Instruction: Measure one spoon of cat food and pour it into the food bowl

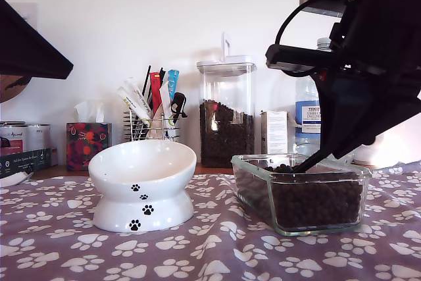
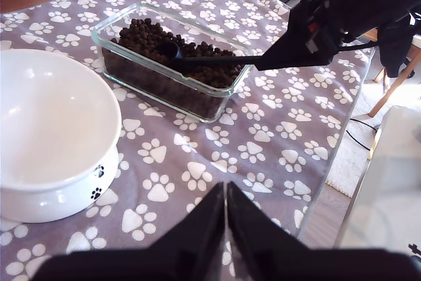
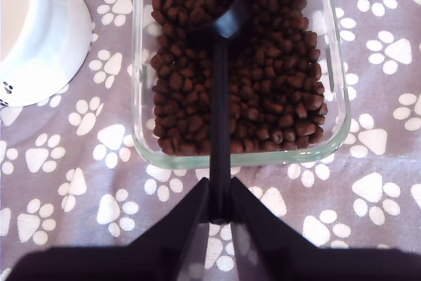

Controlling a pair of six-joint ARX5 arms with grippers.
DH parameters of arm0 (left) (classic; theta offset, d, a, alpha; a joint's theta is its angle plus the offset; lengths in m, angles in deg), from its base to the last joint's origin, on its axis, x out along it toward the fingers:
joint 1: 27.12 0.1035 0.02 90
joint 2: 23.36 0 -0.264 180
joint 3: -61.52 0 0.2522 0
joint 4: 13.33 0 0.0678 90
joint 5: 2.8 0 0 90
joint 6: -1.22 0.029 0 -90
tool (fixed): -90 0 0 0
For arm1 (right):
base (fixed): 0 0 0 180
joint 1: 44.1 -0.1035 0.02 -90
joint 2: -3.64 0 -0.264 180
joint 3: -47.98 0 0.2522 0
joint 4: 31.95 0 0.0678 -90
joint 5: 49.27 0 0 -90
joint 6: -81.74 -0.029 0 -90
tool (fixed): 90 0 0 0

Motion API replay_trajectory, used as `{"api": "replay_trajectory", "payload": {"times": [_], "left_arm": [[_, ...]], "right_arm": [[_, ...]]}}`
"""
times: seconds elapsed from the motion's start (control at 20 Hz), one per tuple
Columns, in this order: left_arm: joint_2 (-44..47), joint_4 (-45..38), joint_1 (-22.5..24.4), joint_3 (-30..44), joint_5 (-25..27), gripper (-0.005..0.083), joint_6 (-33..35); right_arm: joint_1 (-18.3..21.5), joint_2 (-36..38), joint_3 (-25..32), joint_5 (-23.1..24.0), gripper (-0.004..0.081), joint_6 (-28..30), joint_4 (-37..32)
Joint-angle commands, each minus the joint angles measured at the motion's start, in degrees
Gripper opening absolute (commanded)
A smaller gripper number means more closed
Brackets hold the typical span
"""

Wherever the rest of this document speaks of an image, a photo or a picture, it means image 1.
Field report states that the black plastic measuring spoon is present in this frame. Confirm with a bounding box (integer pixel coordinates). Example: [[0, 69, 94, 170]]
[[284, 151, 325, 174]]

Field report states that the brown cat food kibble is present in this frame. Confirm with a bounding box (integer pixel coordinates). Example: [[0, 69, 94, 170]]
[[199, 98, 256, 167], [235, 162, 364, 229]]

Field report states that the rectangular glass food container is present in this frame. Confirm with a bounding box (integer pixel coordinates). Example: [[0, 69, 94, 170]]
[[230, 154, 373, 237]]

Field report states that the white paw print cat bowl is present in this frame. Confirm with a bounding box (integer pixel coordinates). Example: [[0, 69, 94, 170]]
[[87, 140, 197, 233]]

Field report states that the large blue label water bottle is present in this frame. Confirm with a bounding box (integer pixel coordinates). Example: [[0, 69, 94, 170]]
[[294, 37, 356, 164]]

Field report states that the round brown wooden board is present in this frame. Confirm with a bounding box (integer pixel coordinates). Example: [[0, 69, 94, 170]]
[[0, 74, 33, 103]]

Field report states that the white printed carton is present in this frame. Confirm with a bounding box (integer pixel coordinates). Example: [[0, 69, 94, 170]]
[[260, 109, 290, 156]]

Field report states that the silver tin red label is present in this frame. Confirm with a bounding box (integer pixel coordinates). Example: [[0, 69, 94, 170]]
[[0, 121, 27, 157]]

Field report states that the silver tin white label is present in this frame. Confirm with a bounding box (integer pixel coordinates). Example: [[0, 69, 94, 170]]
[[27, 123, 52, 151]]

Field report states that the white tissue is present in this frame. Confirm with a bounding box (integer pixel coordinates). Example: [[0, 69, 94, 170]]
[[74, 99, 105, 123]]

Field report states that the tall clear kibble storage jar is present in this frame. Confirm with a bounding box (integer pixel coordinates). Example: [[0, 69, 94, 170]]
[[195, 32, 258, 168]]

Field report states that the white sachet green print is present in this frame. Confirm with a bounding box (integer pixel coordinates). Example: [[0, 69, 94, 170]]
[[123, 76, 148, 104], [118, 86, 153, 120]]

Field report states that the dark cardboard tray box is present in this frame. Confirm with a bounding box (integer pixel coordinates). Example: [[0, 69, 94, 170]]
[[0, 147, 53, 179]]

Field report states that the floral tissue box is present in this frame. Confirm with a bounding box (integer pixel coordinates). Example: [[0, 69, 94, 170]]
[[66, 122, 112, 172]]

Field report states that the thin black stick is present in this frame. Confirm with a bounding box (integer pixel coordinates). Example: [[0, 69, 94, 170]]
[[141, 64, 152, 97]]

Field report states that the small white dish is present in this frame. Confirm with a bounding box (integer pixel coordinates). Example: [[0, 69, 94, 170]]
[[0, 171, 34, 187]]

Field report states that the red sachet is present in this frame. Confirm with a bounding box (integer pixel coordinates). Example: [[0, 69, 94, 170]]
[[149, 71, 162, 111]]

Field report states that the plain white sachet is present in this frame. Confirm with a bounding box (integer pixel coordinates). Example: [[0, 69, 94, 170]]
[[159, 80, 173, 120]]

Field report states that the blue sachet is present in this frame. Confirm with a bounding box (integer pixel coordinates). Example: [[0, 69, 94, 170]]
[[167, 68, 181, 101]]

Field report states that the black clip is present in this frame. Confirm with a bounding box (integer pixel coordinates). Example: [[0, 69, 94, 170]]
[[169, 91, 189, 120]]

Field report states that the grey paw print table mat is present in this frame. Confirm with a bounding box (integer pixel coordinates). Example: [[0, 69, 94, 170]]
[[0, 161, 421, 281]]

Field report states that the small white round camera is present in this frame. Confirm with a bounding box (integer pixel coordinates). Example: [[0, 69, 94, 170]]
[[353, 132, 386, 166]]

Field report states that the black looping cable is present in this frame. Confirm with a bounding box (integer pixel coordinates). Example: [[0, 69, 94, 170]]
[[274, 0, 343, 76]]

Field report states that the chrome wire rack holder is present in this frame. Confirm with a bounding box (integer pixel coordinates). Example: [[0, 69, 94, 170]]
[[122, 109, 180, 143]]

